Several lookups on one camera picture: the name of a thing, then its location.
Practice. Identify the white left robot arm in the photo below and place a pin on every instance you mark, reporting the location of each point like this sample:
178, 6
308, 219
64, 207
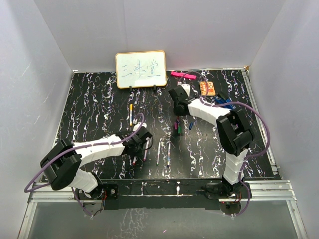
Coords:
62, 165

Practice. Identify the pink plastic clip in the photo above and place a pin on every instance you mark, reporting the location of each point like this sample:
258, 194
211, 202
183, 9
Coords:
183, 75

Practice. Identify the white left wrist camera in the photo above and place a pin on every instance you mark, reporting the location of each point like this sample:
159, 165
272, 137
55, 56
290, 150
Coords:
136, 124

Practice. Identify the white board with yellow frame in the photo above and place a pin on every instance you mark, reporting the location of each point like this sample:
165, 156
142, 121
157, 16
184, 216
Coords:
141, 69

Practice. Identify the orange spiral notebook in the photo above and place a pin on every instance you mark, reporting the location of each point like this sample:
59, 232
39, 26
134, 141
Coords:
207, 88

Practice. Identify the blue stapler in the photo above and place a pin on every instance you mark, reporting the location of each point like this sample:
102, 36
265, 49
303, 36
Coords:
222, 99

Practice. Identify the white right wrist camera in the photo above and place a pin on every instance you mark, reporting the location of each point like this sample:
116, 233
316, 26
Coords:
186, 87

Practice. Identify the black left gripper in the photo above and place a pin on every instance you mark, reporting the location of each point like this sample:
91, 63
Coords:
137, 153

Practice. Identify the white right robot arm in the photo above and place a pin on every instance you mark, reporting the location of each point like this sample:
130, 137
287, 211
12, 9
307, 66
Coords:
235, 133

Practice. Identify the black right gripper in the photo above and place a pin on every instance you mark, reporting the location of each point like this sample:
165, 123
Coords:
176, 112

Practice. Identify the white pen yellow tip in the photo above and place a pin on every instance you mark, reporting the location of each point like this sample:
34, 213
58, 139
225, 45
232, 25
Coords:
131, 117

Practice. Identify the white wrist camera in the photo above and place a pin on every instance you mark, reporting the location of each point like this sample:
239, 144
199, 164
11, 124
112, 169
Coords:
186, 87
136, 124

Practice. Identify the black front mounting rail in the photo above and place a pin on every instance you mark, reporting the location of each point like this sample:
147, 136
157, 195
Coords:
163, 193

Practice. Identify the white pen red tip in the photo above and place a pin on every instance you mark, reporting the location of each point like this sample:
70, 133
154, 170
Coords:
134, 160

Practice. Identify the white pen blue tip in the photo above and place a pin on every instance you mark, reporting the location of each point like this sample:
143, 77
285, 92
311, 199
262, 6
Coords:
168, 155

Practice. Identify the white pen green tip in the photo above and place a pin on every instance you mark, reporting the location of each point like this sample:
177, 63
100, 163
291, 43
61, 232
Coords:
158, 154

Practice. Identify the white pen purple tip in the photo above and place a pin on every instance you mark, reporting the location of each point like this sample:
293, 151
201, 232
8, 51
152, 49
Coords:
146, 150

